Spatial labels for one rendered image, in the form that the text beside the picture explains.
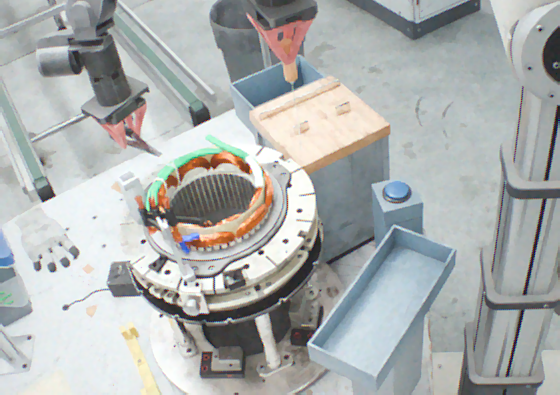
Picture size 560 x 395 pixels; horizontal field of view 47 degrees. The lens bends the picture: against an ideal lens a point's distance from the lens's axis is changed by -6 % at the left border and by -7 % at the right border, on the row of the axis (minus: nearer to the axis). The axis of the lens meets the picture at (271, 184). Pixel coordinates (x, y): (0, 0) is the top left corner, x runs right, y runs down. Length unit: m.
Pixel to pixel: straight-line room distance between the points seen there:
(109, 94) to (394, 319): 0.55
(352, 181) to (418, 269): 0.29
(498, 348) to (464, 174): 1.49
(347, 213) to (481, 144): 1.58
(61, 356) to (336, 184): 0.64
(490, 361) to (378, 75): 2.11
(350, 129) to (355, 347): 0.43
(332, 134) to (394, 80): 1.97
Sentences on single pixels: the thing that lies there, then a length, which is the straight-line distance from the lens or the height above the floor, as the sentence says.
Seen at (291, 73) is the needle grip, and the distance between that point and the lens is 0.90.
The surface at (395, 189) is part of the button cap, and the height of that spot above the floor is 1.04.
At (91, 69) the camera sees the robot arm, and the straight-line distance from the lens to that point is 1.04.
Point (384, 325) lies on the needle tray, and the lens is 0.98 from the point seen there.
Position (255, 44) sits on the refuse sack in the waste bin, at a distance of 2.61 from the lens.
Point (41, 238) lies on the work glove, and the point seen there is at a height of 0.80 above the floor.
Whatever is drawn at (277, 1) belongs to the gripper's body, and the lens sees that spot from 0.82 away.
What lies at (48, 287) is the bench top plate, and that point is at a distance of 1.52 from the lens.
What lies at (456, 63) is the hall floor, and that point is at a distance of 3.29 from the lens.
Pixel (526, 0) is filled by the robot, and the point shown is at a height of 1.49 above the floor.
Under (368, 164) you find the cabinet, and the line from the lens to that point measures 1.26.
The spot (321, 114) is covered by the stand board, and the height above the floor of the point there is 1.07.
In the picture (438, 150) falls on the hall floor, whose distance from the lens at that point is 2.78.
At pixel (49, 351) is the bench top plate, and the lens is 1.41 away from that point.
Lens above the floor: 1.84
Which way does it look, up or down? 43 degrees down
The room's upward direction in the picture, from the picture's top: 12 degrees counter-clockwise
